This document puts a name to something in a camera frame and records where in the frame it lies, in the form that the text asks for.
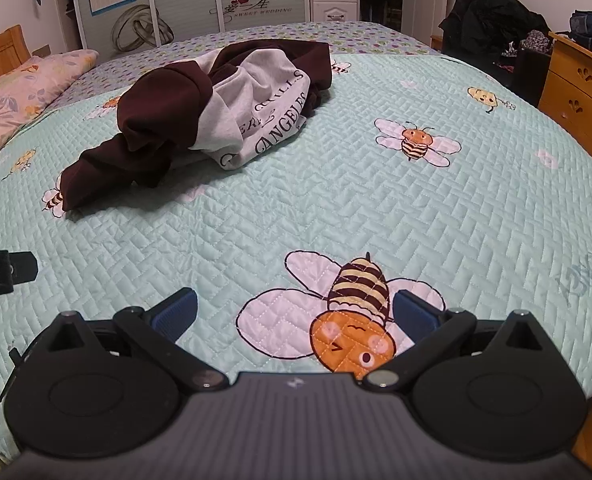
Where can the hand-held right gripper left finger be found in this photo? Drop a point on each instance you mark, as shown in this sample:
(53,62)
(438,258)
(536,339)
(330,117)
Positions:
(178,310)

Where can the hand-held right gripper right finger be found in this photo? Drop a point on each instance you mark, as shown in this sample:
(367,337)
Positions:
(413,315)

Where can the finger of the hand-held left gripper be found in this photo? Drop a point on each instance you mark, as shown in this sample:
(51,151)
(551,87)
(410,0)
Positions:
(25,266)

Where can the grey and brown sweatshirt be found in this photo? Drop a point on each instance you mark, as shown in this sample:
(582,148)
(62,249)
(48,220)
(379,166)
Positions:
(256,110)

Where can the pile of black clothes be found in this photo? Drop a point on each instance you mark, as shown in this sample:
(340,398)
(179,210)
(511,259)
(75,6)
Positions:
(486,20)

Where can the bee print quilted bedspread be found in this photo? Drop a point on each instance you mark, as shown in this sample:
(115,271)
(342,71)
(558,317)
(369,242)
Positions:
(326,210)

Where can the pink floral pillow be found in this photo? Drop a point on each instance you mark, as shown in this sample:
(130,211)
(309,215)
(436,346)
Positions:
(21,90)

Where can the wooden headboard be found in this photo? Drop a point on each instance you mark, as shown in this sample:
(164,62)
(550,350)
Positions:
(1,52)

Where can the wooden desk with drawers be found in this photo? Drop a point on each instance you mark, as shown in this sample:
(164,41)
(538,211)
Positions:
(571,90)

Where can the sliding door wardrobe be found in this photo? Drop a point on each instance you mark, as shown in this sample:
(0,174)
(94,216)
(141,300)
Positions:
(191,15)

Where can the patterned garment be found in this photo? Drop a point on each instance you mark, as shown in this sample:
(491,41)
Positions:
(536,42)

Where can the white door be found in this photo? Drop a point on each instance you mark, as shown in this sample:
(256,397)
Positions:
(421,5)

